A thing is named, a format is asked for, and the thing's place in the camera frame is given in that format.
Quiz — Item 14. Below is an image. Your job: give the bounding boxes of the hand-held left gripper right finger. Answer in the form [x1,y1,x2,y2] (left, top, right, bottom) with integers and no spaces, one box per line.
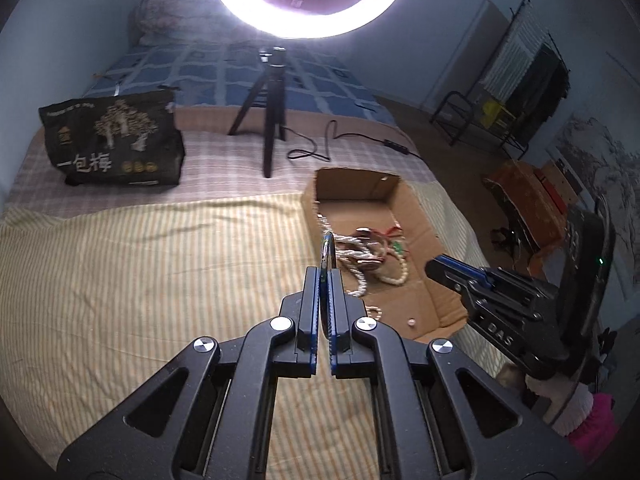
[330,266,586,480]

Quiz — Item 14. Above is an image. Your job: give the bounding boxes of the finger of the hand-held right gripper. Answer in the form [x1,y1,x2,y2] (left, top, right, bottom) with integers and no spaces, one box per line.
[424,254,497,318]

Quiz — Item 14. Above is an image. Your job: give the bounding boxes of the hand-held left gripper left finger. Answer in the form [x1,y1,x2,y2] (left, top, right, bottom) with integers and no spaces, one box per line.
[57,266,321,480]

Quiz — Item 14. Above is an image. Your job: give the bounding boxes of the cardboard box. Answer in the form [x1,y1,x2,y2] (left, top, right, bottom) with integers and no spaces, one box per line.
[300,167,471,346]

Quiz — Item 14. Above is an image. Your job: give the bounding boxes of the dark bangle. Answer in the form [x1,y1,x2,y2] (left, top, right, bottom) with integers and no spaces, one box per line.
[319,231,338,341]

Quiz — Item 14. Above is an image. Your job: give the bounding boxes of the amber bangle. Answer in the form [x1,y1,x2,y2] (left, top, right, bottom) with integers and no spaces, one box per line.
[352,227,401,267]

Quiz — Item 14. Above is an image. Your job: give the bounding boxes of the person's right forearm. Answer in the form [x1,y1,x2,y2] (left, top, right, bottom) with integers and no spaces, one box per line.
[497,365,621,466]

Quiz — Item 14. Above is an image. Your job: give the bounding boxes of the black device on floor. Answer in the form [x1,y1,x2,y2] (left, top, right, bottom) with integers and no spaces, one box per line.
[490,227,523,256]

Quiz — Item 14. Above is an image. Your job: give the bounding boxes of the orange cloth covered box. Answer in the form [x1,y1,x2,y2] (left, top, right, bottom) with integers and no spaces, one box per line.
[481,159,576,261]

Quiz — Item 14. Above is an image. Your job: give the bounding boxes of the brown box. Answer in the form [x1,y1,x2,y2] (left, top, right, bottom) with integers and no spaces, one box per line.
[532,160,586,211]

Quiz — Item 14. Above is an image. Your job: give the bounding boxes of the yellow box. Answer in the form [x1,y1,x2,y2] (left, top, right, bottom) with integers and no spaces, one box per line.
[480,100,516,128]

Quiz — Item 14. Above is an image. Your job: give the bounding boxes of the yellow striped cloth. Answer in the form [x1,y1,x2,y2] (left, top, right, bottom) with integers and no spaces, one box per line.
[0,180,506,480]

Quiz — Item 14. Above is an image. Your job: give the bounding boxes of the black metal shoe rack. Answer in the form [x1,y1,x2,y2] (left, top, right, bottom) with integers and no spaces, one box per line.
[430,91,531,161]

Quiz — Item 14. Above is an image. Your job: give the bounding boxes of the beige plaid sheet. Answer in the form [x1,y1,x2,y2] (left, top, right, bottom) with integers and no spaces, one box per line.
[0,105,436,221]

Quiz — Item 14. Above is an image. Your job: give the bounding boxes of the black tripod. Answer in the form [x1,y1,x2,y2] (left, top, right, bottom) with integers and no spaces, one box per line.
[227,46,288,179]

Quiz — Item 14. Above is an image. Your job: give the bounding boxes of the dark hanging clothes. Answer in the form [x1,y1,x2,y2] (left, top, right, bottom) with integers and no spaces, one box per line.
[515,42,571,146]

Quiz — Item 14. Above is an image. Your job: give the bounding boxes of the white striped towel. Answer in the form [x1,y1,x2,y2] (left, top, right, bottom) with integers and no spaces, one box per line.
[482,7,548,96]

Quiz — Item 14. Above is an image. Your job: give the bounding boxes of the dark printed snack bag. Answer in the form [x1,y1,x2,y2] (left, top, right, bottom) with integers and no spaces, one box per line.
[39,90,187,187]

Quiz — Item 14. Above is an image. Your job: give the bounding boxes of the blue checkered bedsheet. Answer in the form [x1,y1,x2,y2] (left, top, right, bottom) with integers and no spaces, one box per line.
[82,40,398,123]

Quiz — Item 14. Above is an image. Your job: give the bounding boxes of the pillow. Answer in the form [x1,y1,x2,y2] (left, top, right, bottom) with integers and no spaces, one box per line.
[127,0,236,48]

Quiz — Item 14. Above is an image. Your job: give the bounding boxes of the cream bead bracelet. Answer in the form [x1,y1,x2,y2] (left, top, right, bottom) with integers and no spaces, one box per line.
[380,255,412,287]

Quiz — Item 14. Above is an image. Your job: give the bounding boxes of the red cord green pendant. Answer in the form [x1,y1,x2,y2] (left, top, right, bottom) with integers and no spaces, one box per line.
[384,225,407,256]

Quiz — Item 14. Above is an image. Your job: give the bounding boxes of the black power cable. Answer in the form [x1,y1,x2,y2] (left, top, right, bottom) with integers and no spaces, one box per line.
[285,120,426,161]

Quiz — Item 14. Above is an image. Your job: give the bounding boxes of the landscape wall poster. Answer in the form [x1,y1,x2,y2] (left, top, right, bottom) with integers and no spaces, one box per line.
[545,110,640,291]

